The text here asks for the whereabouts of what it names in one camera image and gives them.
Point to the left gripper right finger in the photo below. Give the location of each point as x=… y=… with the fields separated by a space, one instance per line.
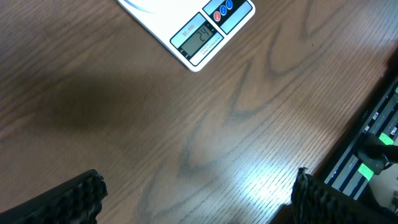
x=313 y=201

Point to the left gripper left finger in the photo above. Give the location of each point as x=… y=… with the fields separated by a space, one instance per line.
x=78 y=200

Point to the black mounting rail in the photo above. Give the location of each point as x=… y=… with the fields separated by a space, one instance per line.
x=363 y=166

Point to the white digital kitchen scale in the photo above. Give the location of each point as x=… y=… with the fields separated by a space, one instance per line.
x=192 y=30

